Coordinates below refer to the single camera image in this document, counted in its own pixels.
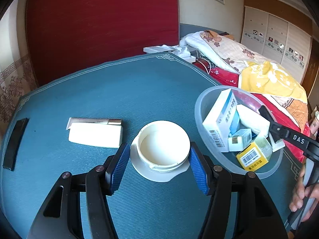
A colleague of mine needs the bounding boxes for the white round jar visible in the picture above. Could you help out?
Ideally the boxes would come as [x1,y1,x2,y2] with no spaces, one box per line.
[130,120,190,182]

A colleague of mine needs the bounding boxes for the small white green box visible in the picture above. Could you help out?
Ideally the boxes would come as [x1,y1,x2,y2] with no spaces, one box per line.
[228,128,252,152]

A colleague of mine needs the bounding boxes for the white rectangular bottle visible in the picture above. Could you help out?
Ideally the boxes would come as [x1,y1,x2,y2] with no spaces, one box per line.
[69,122,123,148]

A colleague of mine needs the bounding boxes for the blue white medicine box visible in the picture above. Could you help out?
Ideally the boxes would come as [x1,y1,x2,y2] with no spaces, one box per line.
[203,88,239,153]

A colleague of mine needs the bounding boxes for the yellow ointment box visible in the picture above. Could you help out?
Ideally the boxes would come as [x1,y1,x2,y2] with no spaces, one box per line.
[236,135,273,171]

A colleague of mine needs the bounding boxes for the beige cosmetic tube silver cap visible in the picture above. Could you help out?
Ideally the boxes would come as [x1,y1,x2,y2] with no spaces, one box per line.
[66,118,122,130]

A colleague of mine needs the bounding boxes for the white cream tube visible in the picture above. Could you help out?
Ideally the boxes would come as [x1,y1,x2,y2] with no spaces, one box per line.
[236,104,270,138]

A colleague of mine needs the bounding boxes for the clear plastic bowl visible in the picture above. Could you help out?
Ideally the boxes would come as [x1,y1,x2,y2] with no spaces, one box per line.
[195,86,284,179]

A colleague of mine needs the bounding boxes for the white printed sachet pack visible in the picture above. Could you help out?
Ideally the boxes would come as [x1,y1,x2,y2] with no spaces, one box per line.
[268,133,286,153]

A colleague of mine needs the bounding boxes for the person's right hand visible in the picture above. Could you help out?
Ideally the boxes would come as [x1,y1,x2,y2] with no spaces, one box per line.
[289,165,318,222]

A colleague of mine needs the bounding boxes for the red bed sheet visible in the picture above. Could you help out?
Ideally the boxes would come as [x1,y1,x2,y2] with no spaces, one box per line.
[193,59,312,164]

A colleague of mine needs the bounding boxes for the yellow cartoon blanket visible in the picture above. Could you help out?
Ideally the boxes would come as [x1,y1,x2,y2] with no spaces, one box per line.
[238,61,307,104]

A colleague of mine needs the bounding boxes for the teal woven table mat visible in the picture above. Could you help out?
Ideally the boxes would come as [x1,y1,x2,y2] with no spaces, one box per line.
[0,52,303,239]

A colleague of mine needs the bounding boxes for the white wardrobe doors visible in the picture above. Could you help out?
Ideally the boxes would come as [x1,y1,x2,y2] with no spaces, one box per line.
[241,7,312,83]

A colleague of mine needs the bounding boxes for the black flat remote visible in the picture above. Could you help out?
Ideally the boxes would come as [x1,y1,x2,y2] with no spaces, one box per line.
[3,118,29,171]

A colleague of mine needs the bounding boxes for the white bedside table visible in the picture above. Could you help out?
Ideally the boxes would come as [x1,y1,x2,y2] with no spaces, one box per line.
[143,46,196,63]

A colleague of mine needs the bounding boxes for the floral white quilt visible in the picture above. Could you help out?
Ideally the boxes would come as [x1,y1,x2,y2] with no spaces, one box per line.
[179,30,278,74]

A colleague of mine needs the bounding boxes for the crumpled white tissue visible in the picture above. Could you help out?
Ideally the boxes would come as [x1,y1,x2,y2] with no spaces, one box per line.
[160,45,196,61]

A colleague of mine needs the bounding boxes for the patterned beige curtain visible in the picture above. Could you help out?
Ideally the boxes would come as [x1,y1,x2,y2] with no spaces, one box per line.
[1,0,37,136]

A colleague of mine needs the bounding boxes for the red upholstered headboard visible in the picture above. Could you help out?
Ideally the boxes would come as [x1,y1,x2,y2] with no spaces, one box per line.
[26,0,179,85]

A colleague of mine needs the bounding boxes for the white charging cable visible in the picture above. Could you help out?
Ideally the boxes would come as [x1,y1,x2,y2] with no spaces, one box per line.
[196,57,213,75]

